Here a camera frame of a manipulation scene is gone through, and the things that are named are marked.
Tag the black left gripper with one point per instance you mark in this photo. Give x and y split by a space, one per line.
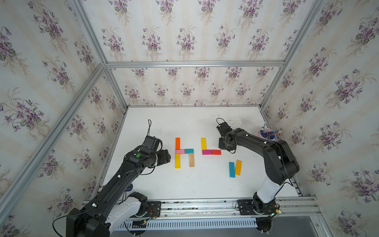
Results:
165 157

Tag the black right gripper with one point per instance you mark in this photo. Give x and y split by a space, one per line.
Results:
221 147

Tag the yellow block group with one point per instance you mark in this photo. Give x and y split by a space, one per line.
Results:
203 144
177 161

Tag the pink block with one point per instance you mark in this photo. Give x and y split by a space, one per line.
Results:
180 151

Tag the red block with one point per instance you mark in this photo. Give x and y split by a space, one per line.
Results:
216 152

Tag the magenta block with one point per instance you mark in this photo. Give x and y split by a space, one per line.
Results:
207 152

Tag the teal block group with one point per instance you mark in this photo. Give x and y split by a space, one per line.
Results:
231 169
189 151

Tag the amber orange block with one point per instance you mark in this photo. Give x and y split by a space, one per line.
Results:
238 166

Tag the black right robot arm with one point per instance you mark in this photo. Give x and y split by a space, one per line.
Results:
279 160

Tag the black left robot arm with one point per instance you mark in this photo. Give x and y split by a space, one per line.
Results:
101 216

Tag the pink pen cup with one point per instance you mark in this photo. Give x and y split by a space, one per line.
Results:
266 133

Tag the white vent grille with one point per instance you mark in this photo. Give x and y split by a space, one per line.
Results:
189 224

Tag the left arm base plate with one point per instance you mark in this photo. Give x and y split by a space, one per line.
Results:
149 209

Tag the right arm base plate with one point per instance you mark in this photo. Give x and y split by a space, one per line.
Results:
255 207

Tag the aluminium front rail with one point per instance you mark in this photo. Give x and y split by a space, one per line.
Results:
225 208

